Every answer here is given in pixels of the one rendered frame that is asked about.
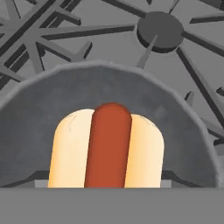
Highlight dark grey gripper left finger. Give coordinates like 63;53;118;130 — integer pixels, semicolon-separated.
0;170;51;189

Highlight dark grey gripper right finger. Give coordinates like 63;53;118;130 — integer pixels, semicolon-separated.
160;170;203;189

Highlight hot dog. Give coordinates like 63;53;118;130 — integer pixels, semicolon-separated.
47;101;165;189

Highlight grey round pan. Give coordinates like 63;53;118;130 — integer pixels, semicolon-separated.
0;59;221;189

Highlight grey hob with black grates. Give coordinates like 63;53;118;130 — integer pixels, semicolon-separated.
0;0;224;189

